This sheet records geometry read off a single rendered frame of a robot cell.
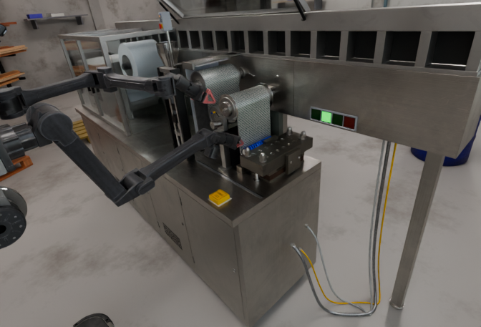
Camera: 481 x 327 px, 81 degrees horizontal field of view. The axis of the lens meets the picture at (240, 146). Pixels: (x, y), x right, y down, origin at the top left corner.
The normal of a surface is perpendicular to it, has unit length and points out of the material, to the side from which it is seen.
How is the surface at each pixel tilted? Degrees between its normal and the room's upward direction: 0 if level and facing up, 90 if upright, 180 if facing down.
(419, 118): 90
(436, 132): 90
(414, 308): 0
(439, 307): 0
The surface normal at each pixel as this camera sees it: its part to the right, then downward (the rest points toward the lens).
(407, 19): -0.74, 0.36
